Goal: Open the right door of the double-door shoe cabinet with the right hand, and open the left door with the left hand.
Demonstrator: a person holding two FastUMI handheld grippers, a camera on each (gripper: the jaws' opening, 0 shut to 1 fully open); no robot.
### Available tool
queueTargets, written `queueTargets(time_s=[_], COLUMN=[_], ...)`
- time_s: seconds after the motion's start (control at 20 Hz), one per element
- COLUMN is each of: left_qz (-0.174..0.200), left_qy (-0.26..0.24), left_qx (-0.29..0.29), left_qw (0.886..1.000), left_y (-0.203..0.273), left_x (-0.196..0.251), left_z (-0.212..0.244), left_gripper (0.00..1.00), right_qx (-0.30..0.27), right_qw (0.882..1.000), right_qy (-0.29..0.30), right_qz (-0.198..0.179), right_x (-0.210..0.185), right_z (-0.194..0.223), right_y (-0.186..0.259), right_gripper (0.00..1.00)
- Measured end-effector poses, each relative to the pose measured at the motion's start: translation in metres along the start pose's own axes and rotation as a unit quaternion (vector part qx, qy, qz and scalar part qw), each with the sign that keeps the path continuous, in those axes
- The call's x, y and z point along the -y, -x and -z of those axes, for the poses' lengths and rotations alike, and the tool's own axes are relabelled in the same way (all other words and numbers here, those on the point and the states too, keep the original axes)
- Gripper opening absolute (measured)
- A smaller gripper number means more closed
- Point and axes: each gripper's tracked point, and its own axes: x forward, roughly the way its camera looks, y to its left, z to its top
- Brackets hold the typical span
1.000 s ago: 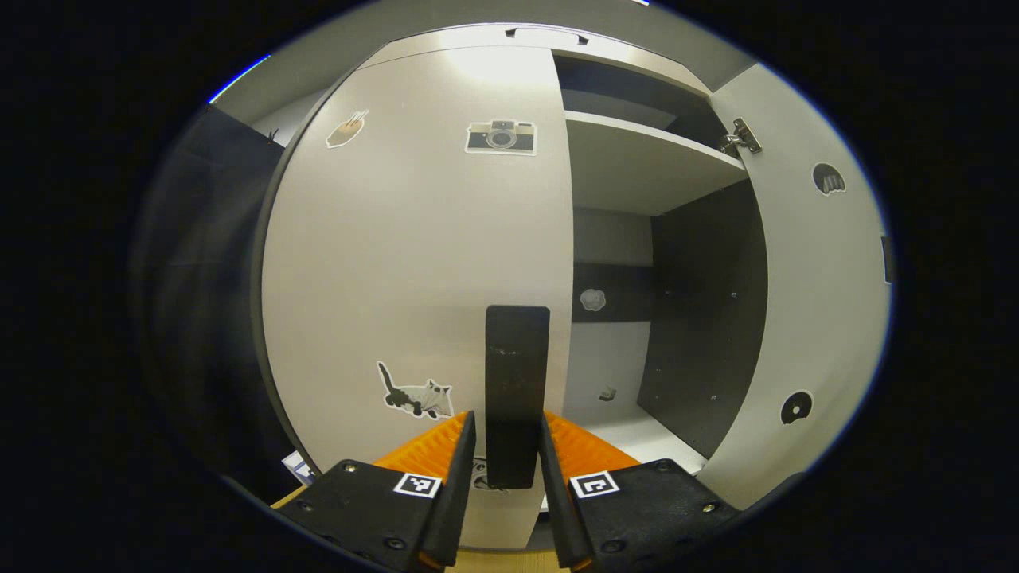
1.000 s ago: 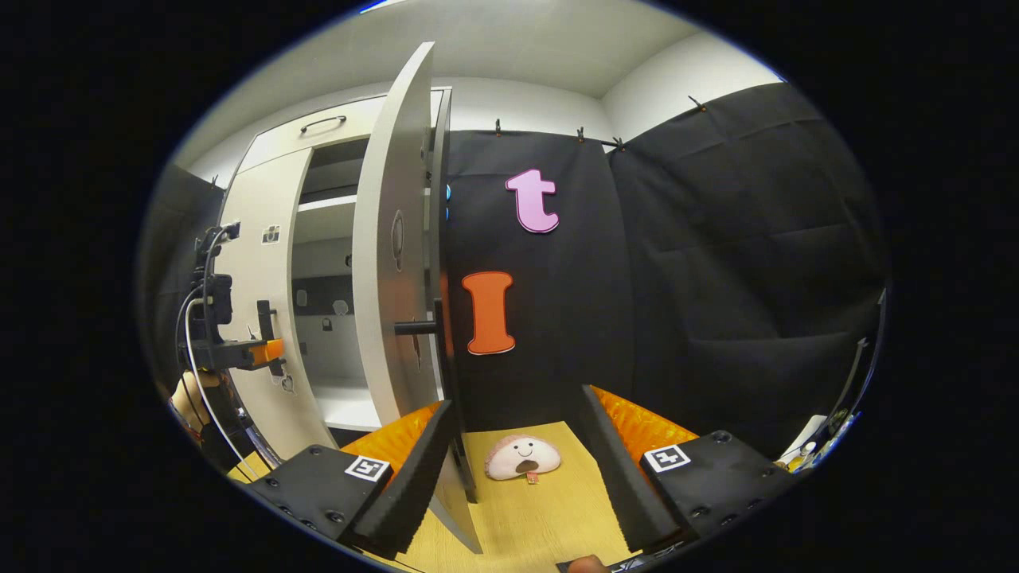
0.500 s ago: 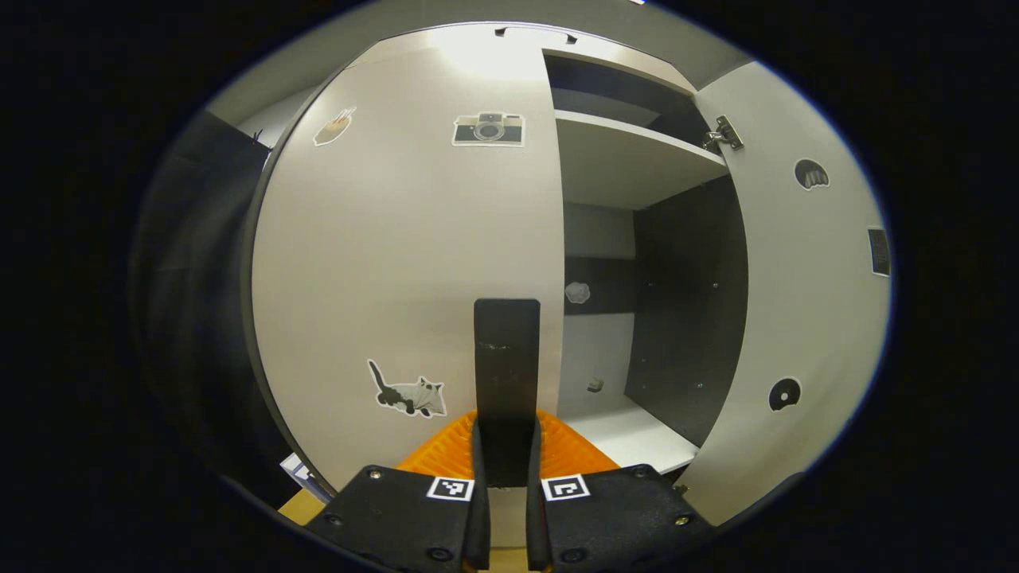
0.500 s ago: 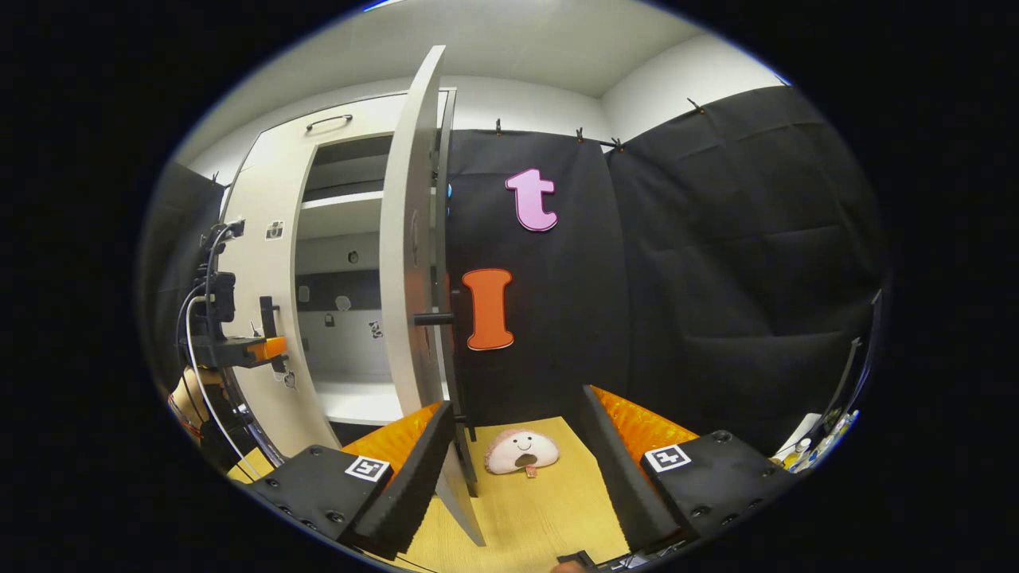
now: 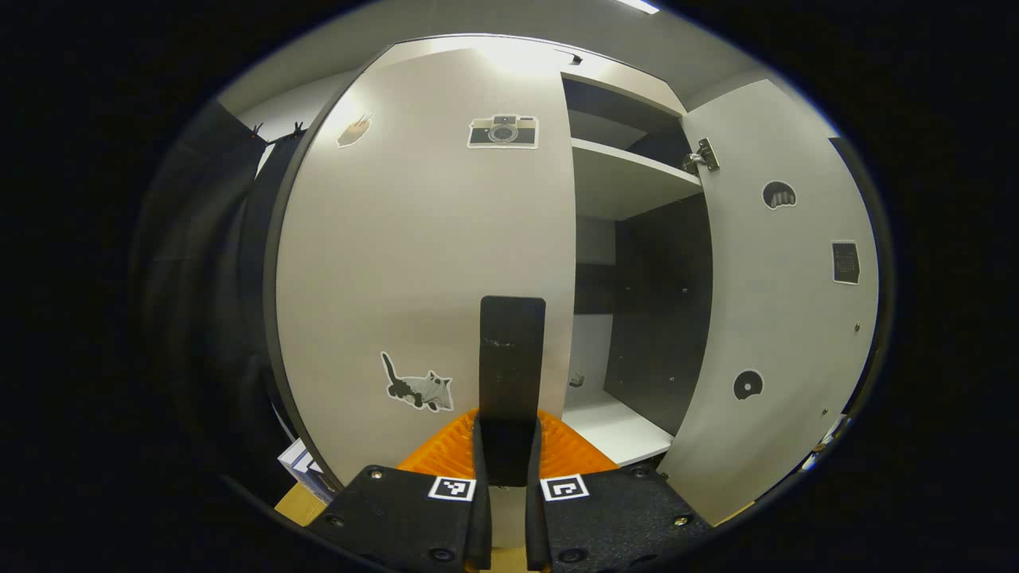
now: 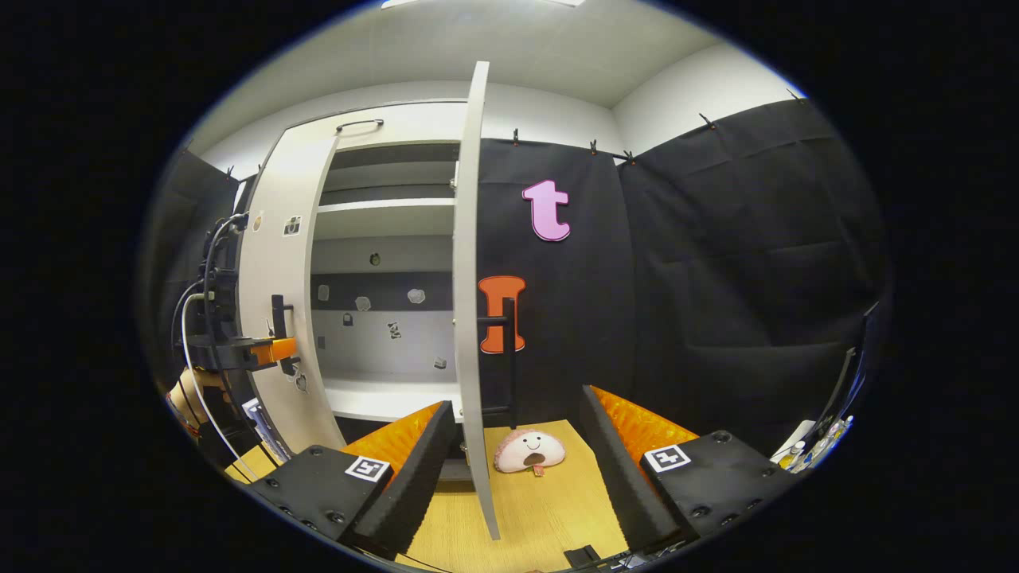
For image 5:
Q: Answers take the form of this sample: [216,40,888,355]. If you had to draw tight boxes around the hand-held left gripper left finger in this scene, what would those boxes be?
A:
[306,408,493,572]

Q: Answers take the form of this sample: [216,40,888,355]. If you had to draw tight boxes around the black backdrop cloth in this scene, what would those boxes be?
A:
[135,99,315,510]

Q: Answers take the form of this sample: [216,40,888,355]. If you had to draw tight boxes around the assorted small desk items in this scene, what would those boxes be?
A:
[800,414,851,474]

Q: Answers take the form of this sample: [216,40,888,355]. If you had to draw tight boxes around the metal door hinge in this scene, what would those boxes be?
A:
[683,138,721,174]

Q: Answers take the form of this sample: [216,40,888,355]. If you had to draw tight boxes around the white spine book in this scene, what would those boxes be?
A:
[279,438,323,486]

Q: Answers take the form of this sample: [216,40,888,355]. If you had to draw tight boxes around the black door handle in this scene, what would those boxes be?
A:
[478,296,548,488]

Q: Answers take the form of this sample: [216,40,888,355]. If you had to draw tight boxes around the beige cabinet door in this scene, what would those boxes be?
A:
[657,78,880,528]
[263,46,578,550]

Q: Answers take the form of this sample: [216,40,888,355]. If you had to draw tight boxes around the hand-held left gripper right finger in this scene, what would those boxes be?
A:
[524,408,713,572]

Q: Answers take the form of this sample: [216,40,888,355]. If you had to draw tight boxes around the beige double-door shoe cabinet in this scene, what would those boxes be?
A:
[382,32,717,470]

